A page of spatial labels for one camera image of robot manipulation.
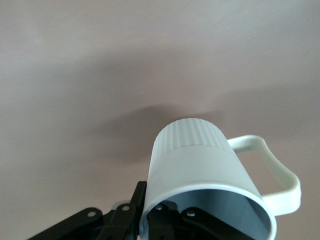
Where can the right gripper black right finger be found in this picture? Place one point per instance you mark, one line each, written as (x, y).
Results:
(175, 225)

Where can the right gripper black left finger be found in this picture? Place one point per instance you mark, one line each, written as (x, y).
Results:
(117, 222)

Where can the cream ribbed mug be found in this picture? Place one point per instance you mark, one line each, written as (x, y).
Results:
(200, 170)

